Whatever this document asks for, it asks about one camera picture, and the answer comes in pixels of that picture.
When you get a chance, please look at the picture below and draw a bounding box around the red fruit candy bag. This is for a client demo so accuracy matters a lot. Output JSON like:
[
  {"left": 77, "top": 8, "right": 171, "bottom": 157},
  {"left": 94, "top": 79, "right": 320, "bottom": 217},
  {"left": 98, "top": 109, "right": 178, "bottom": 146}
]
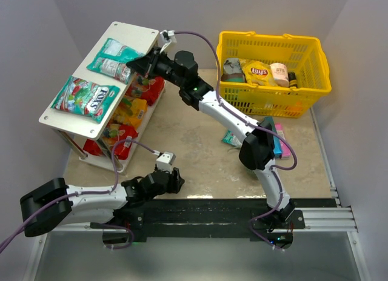
[{"left": 125, "top": 73, "right": 164, "bottom": 106}]

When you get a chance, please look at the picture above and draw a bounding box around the teal mint candy bag front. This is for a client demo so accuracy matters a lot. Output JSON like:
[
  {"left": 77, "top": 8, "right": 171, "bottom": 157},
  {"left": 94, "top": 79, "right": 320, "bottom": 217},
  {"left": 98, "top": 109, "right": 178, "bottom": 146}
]
[{"left": 87, "top": 38, "right": 144, "bottom": 84}]

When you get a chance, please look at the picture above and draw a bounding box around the teal mint candy bag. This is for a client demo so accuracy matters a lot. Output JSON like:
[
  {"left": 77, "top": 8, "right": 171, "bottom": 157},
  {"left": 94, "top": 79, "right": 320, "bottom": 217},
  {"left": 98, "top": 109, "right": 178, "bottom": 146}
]
[
  {"left": 221, "top": 130, "right": 242, "bottom": 148},
  {"left": 87, "top": 38, "right": 144, "bottom": 84}
]

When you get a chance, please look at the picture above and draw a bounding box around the orange gummy candy bag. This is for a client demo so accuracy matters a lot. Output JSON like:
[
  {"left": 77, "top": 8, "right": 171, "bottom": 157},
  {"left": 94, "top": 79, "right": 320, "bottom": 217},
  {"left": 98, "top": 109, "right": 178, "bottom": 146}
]
[{"left": 111, "top": 98, "right": 148, "bottom": 129}]

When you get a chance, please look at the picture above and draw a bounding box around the red candy bag with barcode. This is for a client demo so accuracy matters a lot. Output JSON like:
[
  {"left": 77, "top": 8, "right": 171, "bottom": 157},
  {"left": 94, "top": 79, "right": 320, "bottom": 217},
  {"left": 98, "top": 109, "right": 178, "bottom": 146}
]
[{"left": 83, "top": 124, "right": 138, "bottom": 160}]

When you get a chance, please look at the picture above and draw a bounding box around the teal Fox's candy bag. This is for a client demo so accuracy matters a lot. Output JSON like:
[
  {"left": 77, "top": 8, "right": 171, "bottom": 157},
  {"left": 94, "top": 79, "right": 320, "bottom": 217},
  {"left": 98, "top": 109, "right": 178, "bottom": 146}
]
[{"left": 51, "top": 76, "right": 120, "bottom": 124}]

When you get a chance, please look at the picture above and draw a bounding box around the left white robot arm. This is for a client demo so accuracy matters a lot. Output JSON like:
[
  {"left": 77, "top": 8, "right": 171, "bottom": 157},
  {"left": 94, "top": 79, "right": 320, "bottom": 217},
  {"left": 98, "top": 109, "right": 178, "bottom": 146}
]
[{"left": 20, "top": 167, "right": 185, "bottom": 237}]

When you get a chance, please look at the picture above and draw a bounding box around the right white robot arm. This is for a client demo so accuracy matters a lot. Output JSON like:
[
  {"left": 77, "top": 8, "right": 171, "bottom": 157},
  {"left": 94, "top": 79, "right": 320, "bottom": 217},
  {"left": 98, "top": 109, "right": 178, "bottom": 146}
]
[{"left": 126, "top": 47, "right": 295, "bottom": 222}]

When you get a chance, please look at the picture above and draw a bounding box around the white two-tier shelf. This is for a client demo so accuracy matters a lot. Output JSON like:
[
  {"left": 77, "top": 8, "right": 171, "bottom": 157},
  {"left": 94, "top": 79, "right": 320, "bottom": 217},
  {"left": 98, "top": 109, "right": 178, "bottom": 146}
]
[{"left": 39, "top": 21, "right": 164, "bottom": 173}]

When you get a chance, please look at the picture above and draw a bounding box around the grey and teal pouch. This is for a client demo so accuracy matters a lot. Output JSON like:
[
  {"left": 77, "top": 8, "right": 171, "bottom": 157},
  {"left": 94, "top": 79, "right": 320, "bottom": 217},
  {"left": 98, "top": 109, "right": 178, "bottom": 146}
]
[{"left": 221, "top": 58, "right": 246, "bottom": 83}]

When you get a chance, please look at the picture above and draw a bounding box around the yellow Lays chip bag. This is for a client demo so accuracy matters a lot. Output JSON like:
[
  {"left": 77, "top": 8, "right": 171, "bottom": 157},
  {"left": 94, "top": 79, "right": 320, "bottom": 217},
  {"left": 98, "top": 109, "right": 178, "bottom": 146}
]
[{"left": 239, "top": 59, "right": 276, "bottom": 87}]

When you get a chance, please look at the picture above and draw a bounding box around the pink cream jar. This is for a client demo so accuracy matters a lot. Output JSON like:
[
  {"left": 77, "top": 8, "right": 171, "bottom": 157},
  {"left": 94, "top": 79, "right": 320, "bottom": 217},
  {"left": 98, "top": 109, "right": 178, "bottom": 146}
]
[{"left": 270, "top": 62, "right": 289, "bottom": 88}]

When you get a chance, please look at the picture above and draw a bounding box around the blue rectangular box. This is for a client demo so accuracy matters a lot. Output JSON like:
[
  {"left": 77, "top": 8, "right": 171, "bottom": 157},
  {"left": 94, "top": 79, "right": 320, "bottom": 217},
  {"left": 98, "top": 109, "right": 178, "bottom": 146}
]
[{"left": 266, "top": 117, "right": 283, "bottom": 159}]

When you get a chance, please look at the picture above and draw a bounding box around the dark brown small bottle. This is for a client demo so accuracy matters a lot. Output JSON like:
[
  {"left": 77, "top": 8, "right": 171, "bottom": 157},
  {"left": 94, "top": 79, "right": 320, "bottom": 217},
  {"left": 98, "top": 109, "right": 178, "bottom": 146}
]
[{"left": 288, "top": 71, "right": 298, "bottom": 88}]

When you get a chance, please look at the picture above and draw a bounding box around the pink rectangular box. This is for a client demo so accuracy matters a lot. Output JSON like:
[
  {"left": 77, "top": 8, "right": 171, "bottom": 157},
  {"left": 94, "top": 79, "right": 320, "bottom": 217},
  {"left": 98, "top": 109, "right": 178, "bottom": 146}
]
[{"left": 275, "top": 122, "right": 292, "bottom": 159}]

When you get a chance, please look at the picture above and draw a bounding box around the yellow plastic shopping basket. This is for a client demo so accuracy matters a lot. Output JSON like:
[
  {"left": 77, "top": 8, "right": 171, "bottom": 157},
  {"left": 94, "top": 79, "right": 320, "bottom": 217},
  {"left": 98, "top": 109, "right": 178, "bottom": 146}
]
[{"left": 216, "top": 31, "right": 332, "bottom": 118}]

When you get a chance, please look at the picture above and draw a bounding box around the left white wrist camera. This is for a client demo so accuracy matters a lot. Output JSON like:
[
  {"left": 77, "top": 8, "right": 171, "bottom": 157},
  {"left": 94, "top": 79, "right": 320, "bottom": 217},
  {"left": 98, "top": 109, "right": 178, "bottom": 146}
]
[{"left": 156, "top": 152, "right": 176, "bottom": 174}]

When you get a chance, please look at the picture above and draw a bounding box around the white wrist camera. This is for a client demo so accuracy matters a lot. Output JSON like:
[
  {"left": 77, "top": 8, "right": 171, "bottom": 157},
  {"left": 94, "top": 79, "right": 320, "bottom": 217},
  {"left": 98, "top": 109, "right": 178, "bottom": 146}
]
[
  {"left": 156, "top": 152, "right": 176, "bottom": 174},
  {"left": 160, "top": 30, "right": 177, "bottom": 53}
]

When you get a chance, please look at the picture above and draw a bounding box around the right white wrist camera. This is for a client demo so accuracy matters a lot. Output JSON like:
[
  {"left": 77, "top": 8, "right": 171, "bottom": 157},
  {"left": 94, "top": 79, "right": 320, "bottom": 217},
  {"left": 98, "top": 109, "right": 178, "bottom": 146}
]
[{"left": 160, "top": 30, "right": 177, "bottom": 53}]

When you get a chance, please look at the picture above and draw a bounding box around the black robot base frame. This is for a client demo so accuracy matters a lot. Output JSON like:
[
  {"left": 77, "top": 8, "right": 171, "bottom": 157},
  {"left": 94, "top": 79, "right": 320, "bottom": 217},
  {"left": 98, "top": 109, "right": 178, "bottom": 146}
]
[{"left": 54, "top": 197, "right": 360, "bottom": 248}]

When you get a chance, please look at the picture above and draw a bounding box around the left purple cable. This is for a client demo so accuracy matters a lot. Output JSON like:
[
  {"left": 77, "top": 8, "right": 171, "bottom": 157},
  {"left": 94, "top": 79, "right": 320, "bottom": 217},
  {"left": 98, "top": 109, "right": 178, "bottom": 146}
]
[{"left": 0, "top": 139, "right": 160, "bottom": 254}]

